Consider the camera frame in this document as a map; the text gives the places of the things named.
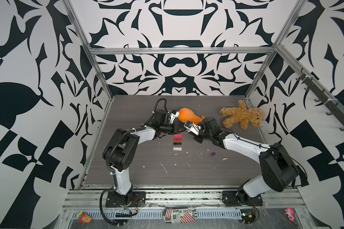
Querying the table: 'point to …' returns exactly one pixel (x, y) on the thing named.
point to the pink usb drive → (178, 135)
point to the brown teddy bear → (242, 115)
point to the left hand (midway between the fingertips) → (185, 127)
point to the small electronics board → (248, 215)
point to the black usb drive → (177, 143)
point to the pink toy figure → (290, 213)
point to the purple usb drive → (212, 154)
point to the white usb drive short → (177, 148)
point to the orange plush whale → (187, 114)
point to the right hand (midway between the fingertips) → (190, 127)
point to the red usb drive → (177, 139)
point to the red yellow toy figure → (82, 217)
